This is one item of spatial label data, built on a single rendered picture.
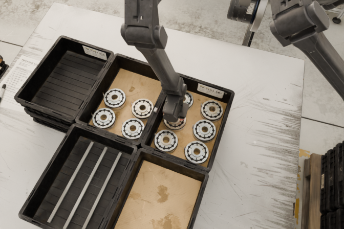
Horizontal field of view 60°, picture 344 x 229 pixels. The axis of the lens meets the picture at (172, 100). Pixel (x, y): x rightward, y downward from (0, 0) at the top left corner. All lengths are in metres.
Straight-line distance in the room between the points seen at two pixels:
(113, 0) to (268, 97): 1.97
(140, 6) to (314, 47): 0.42
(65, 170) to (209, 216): 0.65
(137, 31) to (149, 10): 0.06
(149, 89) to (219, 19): 1.66
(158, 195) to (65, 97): 0.64
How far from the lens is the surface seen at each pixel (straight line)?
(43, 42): 1.92
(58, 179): 1.34
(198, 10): 3.02
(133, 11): 0.77
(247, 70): 1.74
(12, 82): 1.81
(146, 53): 0.84
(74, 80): 1.54
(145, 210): 1.25
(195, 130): 1.32
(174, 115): 1.11
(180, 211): 1.25
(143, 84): 1.47
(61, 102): 1.49
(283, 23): 0.74
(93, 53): 1.54
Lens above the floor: 2.06
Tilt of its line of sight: 60 degrees down
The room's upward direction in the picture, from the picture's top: 4 degrees clockwise
